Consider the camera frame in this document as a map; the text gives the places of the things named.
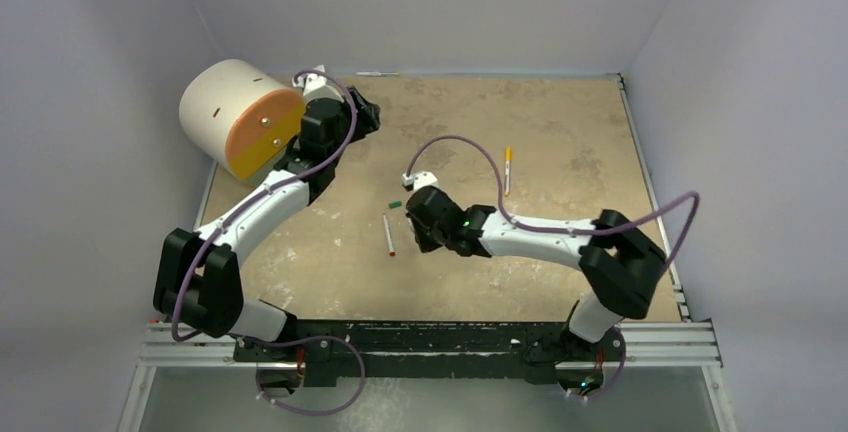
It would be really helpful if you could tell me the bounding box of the round cream drawer cabinet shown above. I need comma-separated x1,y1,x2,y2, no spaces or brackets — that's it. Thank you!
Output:
179,59,305,182

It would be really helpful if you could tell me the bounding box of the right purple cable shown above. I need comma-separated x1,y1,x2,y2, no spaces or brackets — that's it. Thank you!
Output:
405,135,701,404

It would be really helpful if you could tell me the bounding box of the white pen orange tip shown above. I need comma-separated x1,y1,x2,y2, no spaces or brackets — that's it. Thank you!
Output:
355,71,401,78

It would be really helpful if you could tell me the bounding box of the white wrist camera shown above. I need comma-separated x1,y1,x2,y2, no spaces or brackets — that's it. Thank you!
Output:
401,171,438,192
292,64,344,104

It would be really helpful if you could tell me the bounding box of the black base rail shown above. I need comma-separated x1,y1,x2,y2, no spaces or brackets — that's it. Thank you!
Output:
234,319,625,389

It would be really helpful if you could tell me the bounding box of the white pen yellow tip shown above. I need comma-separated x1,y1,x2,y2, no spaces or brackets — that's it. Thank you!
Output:
503,159,511,197

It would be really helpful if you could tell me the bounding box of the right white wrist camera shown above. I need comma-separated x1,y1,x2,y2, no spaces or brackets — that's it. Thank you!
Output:
401,171,438,192

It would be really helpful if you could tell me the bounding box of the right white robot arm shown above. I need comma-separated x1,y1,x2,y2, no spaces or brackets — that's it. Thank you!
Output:
405,186,667,359

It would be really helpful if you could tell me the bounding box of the aluminium frame rail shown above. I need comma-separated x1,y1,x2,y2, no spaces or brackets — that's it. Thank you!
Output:
118,320,738,431

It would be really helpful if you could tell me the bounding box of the purple cable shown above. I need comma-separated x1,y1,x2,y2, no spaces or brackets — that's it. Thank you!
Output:
405,135,701,404
170,69,367,417

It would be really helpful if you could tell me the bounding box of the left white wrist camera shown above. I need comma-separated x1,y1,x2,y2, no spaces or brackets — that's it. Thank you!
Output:
292,64,344,104

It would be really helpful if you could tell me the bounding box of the white pen red tip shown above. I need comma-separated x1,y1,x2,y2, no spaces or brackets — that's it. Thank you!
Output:
382,214,396,257

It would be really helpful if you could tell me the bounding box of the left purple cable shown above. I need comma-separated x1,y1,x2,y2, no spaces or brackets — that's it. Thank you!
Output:
170,69,367,417

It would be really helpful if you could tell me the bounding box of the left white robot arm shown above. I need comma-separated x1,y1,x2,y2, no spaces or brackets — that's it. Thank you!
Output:
153,86,381,361

